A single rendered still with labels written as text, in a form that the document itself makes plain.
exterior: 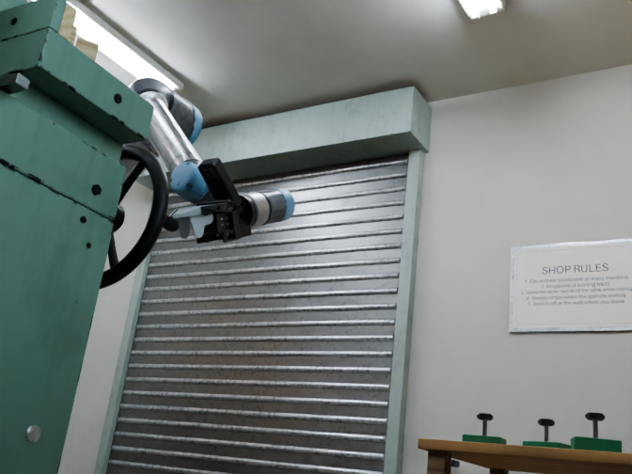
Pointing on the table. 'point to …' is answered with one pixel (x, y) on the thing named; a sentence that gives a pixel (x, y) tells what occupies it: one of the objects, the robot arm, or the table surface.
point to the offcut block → (87, 47)
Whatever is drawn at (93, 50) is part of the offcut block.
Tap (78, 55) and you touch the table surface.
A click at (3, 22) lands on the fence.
